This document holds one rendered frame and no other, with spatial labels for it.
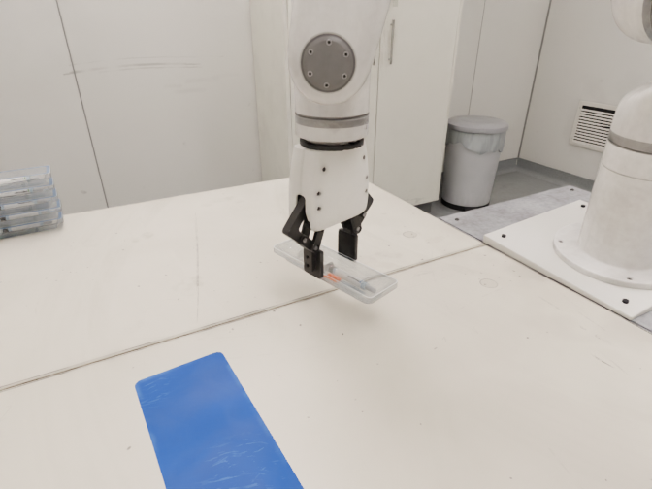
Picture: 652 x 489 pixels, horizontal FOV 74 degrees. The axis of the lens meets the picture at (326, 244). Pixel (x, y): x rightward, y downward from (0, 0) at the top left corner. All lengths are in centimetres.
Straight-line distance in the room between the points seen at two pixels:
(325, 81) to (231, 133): 209
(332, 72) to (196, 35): 201
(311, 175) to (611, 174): 44
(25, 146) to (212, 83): 89
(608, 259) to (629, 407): 28
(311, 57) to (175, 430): 37
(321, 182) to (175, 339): 27
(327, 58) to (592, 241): 53
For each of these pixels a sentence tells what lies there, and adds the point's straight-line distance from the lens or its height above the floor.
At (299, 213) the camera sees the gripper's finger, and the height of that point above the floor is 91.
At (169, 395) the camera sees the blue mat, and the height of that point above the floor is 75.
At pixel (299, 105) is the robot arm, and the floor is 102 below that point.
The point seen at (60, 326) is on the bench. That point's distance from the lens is 67.
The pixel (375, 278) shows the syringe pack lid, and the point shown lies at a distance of 55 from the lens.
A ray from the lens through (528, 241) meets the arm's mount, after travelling 83.
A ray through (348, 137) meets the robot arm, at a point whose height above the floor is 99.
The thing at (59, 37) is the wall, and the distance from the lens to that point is 232.
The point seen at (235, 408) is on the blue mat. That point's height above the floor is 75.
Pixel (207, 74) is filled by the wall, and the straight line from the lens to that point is 240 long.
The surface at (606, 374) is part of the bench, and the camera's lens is 60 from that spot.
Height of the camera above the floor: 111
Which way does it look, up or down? 27 degrees down
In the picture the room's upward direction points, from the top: straight up
